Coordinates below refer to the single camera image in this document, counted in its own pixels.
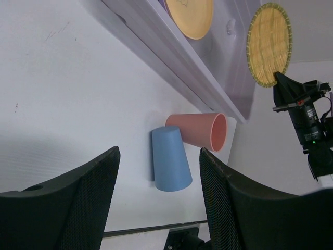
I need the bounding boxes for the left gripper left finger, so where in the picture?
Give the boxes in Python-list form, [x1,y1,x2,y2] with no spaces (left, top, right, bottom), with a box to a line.
[1,146,120,249]

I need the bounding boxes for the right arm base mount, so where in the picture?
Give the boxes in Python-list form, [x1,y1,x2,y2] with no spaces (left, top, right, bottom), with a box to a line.
[164,227,205,250]

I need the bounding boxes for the salmon pink plastic cup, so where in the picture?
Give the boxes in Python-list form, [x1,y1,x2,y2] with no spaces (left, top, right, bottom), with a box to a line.
[165,113,228,152]

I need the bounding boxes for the blue plastic cup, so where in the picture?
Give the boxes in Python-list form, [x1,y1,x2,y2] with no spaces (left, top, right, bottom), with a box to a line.
[151,126,193,192]

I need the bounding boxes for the lavender plastic bin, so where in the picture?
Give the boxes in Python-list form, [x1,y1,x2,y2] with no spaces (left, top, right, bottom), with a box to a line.
[105,1,261,123]

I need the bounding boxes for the cream yellow plastic plate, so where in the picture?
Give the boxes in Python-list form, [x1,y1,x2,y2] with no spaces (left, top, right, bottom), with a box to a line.
[165,0,214,40]

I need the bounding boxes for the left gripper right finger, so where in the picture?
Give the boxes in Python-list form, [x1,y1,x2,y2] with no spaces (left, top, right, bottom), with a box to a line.
[199,148,332,249]

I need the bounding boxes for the purple plastic plate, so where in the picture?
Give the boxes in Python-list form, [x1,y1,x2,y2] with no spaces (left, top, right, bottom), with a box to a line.
[158,0,168,11]

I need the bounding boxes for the woven bamboo plate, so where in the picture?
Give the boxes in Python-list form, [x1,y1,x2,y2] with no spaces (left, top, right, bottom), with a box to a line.
[246,3,293,88]

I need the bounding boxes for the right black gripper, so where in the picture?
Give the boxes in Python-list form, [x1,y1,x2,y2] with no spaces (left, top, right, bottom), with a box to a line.
[273,72,330,146]

